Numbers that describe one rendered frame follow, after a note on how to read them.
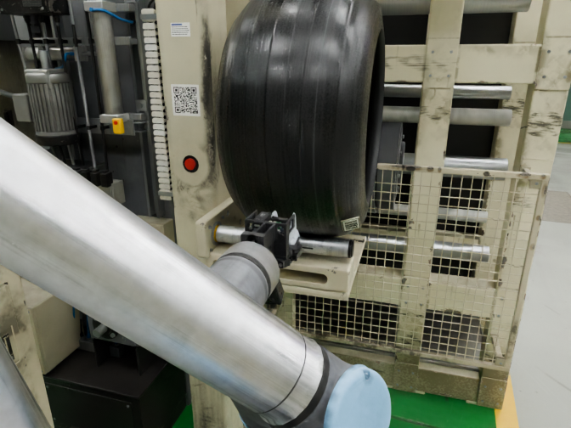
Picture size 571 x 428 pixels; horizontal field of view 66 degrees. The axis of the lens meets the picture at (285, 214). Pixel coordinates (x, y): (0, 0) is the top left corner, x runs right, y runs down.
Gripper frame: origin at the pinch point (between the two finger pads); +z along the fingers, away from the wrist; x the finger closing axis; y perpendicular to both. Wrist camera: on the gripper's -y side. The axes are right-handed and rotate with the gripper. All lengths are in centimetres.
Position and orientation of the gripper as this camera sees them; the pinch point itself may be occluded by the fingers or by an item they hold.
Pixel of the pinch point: (289, 233)
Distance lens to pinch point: 84.2
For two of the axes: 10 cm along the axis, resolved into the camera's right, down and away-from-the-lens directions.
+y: 0.1, -9.4, -3.3
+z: 2.8, -3.2, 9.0
